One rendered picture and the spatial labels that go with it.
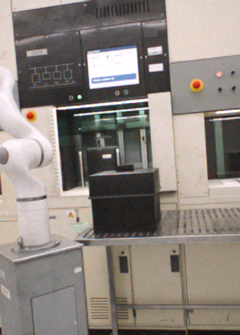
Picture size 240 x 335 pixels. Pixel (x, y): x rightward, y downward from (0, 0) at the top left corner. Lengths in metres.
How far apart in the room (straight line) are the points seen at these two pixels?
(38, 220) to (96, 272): 0.87
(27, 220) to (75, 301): 0.36
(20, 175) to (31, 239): 0.25
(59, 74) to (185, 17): 0.76
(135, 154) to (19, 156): 1.71
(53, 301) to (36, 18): 1.57
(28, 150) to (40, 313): 0.60
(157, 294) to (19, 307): 1.01
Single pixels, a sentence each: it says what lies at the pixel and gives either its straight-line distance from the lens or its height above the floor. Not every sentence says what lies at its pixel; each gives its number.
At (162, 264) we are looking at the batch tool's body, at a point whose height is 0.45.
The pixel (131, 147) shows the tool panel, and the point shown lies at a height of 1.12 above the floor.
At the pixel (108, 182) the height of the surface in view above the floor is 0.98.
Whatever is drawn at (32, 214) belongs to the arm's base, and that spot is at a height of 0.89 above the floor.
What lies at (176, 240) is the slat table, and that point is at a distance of 1.48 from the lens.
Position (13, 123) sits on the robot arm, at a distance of 1.51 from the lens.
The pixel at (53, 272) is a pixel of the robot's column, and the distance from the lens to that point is 1.44.
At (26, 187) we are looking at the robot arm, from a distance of 1.44.
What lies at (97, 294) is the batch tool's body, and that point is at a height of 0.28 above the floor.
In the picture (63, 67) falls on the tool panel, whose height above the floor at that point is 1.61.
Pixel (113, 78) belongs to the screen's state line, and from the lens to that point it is 2.12.
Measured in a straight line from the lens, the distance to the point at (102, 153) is 2.63.
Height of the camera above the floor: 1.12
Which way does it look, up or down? 3 degrees down
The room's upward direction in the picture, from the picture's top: 4 degrees counter-clockwise
